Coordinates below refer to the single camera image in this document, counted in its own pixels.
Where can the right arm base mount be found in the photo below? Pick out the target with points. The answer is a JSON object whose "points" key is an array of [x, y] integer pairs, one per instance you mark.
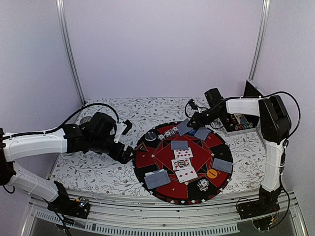
{"points": [[252, 209]]}

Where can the aluminium frame post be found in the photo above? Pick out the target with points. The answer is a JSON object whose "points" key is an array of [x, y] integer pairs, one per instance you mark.
{"points": [[260, 38], [68, 49]]}

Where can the black dealer button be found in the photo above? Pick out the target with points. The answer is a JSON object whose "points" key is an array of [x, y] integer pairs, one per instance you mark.
{"points": [[150, 136]]}

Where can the nine of diamonds card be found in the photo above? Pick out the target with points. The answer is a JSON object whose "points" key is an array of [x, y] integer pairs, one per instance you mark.
{"points": [[183, 153]]}

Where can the round red black poker mat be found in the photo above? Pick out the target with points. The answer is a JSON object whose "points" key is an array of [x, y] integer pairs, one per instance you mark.
{"points": [[159, 157]]}

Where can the left aluminium frame post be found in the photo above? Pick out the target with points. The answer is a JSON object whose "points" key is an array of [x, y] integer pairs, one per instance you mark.
{"points": [[68, 49]]}

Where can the aluminium front rail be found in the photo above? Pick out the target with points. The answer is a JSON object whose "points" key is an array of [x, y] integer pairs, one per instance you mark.
{"points": [[119, 215]]}

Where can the aluminium poker chip case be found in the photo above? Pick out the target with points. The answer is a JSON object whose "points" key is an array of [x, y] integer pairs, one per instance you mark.
{"points": [[235, 124]]}

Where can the queen of hearts card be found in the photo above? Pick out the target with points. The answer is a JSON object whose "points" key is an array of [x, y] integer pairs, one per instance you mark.
{"points": [[180, 164]]}

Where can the right aluminium frame post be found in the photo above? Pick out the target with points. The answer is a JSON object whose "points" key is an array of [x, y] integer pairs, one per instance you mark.
{"points": [[260, 38]]}

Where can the triangular red black token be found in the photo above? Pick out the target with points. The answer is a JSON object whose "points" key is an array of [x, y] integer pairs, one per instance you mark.
{"points": [[142, 147]]}

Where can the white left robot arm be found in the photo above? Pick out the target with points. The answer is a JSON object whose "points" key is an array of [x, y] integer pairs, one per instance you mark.
{"points": [[15, 146]]}

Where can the three of diamonds card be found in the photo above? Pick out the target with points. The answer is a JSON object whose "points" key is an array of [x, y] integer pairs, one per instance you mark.
{"points": [[186, 174]]}

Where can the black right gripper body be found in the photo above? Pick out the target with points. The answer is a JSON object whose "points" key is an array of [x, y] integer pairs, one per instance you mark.
{"points": [[206, 119]]}

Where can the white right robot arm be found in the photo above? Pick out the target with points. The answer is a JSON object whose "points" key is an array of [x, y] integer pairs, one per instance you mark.
{"points": [[275, 126]]}

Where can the white blue chip stack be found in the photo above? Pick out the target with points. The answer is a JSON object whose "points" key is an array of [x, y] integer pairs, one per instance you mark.
{"points": [[203, 185]]}

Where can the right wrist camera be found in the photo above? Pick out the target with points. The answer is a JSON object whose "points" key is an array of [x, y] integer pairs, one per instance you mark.
{"points": [[193, 105]]}

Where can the face-down blue turn card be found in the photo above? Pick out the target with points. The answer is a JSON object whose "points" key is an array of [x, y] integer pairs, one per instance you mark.
{"points": [[179, 145]]}

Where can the striped ceramic mug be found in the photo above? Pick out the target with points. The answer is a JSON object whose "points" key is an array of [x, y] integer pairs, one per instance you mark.
{"points": [[85, 119]]}

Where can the white blue chip row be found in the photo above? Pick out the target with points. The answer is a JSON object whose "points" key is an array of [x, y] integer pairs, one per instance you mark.
{"points": [[168, 133]]}

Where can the orange big blind button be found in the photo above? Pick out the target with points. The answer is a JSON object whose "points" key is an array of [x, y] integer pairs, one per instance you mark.
{"points": [[212, 173]]}

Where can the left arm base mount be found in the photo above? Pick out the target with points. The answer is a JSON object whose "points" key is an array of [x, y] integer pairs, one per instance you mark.
{"points": [[78, 208]]}

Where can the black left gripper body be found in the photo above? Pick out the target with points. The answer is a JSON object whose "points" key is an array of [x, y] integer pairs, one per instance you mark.
{"points": [[99, 145]]}

